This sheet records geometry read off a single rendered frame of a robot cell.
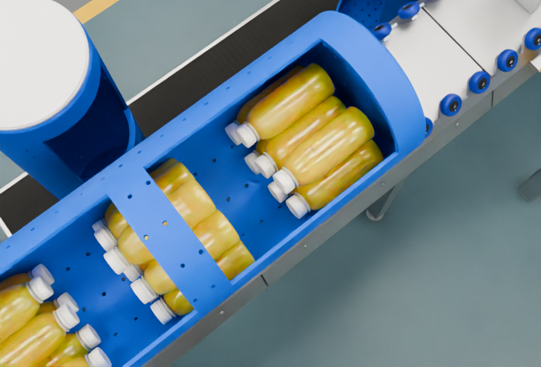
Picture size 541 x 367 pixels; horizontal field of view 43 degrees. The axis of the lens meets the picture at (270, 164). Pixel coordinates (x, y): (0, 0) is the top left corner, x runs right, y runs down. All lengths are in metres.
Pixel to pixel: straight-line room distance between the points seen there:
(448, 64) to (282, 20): 1.01
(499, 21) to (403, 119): 0.48
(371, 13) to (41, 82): 1.32
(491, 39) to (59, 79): 0.85
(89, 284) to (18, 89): 0.38
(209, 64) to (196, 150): 1.06
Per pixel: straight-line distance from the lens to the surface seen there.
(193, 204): 1.04
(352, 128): 1.12
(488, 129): 2.43
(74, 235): 1.23
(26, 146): 1.38
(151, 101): 2.24
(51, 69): 1.33
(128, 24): 2.56
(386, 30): 1.38
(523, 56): 1.48
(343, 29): 1.09
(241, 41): 2.30
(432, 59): 1.43
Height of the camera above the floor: 2.17
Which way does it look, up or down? 72 degrees down
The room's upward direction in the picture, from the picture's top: 3 degrees counter-clockwise
